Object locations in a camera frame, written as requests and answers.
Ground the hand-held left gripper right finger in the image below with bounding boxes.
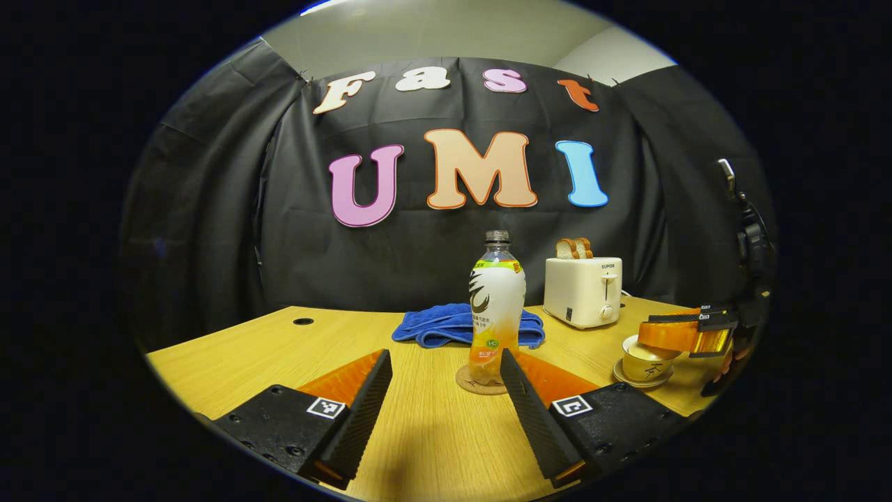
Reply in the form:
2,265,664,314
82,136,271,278
499,348,691,489

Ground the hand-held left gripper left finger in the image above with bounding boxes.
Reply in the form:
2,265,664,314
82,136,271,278
213,349,393,490

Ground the white teacup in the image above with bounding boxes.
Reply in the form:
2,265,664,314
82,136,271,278
622,335,682,382

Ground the black backdrop cloth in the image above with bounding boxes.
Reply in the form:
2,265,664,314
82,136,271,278
120,38,776,349

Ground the white saucer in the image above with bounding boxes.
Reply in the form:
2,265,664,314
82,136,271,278
613,357,675,389

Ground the blue towel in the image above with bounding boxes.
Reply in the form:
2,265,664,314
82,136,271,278
392,303,546,349

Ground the water bottle with white label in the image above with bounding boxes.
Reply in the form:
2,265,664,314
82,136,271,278
468,230,528,386

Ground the white toaster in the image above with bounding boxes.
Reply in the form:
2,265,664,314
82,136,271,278
543,257,624,330

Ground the round cork coaster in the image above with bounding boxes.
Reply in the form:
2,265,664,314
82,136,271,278
456,364,509,396

